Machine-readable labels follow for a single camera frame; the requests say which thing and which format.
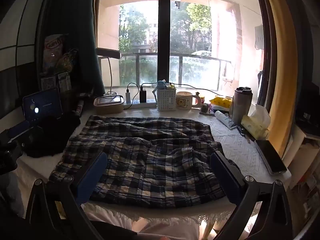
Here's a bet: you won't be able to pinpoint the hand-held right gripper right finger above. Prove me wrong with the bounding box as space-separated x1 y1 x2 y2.
210 151 293 240

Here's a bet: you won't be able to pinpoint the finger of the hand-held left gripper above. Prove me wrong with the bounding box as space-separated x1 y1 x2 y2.
5 120 32 138

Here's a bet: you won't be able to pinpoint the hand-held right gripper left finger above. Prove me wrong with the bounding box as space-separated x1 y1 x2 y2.
25 151 140 240

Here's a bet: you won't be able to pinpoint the blue plaid pants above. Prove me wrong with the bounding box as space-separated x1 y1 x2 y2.
49 115 242 209

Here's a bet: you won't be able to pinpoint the tablet with dark screen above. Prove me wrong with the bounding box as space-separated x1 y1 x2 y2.
22 87 63 123

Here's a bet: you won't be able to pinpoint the black cloth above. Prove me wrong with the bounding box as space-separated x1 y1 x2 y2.
25 112 81 158

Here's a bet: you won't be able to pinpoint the white textured tablecloth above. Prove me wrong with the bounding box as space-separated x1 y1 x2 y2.
15 105 292 228

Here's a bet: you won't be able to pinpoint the black smartphone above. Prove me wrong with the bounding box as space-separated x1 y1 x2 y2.
254 140 287 175

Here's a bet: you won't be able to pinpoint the black pen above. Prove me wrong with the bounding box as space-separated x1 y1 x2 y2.
236 125 256 144

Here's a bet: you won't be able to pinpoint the small printed box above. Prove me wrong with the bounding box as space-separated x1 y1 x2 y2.
40 76 57 90
58 72 72 90

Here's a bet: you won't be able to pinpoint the white tube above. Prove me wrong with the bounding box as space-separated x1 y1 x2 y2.
215 110 237 130

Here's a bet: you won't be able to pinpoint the yellow tissue pack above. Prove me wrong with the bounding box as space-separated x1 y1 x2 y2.
241 104 271 140

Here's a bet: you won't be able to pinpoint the stainless steel tumbler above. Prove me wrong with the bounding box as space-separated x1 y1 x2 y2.
231 87 253 126

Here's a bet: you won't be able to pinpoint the beige lidded lunch box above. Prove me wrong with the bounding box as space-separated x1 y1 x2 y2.
93 95 125 115

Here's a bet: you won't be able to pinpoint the yellow snack packet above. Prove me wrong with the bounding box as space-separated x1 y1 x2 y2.
209 96 233 110

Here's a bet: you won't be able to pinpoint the person's legs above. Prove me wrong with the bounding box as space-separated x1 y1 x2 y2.
90 209 208 240

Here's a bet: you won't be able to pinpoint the yellow snack bag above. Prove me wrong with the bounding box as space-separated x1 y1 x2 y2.
55 49 79 74

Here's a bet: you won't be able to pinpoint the pink snack bag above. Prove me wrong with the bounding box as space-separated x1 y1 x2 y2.
43 34 68 74

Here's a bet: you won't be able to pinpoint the cream mug with bear print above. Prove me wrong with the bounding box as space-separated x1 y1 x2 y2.
175 91 201 110

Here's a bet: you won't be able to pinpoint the white power strip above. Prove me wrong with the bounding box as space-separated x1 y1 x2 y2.
124 98 158 109

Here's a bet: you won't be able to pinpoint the white perforated basket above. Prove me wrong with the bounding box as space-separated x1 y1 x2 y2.
157 88 177 111

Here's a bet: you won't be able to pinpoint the white gooseneck desk lamp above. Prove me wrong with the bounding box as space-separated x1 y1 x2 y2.
96 48 121 100

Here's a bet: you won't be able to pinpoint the dark green curtain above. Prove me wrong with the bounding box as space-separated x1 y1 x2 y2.
47 0 106 97

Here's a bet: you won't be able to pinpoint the yellow curtain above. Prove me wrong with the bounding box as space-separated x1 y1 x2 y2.
260 0 299 155

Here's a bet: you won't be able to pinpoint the balcony railing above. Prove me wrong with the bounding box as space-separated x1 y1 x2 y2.
99 52 235 90

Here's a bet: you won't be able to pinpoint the hanging laundry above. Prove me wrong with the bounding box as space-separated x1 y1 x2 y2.
254 24 265 50

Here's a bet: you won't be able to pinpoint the long black charger cable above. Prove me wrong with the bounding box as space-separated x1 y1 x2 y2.
140 81 234 98

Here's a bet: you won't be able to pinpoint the dark window frame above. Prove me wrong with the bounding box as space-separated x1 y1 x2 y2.
157 0 172 83

